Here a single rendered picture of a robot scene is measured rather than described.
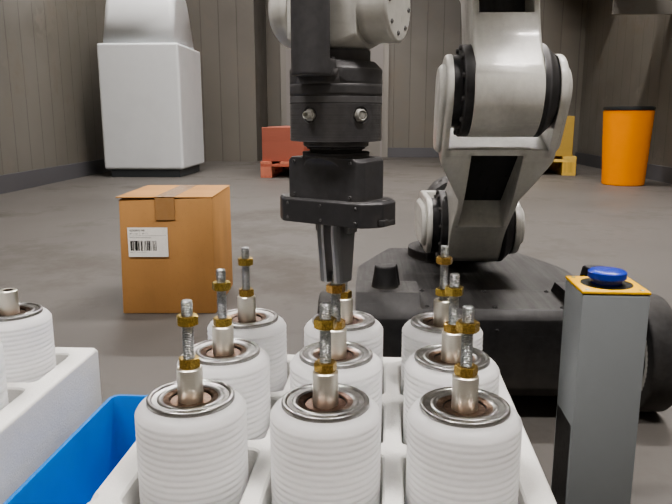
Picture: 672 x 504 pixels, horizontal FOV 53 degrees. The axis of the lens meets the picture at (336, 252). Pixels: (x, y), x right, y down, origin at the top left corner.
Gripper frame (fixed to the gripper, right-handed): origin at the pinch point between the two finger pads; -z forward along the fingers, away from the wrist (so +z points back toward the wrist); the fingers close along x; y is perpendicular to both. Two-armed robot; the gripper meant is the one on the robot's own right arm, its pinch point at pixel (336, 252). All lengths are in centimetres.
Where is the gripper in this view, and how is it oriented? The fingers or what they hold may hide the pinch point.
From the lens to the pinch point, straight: 66.7
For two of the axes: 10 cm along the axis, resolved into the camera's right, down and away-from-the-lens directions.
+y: -5.5, 1.7, -8.2
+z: 0.0, -9.8, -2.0
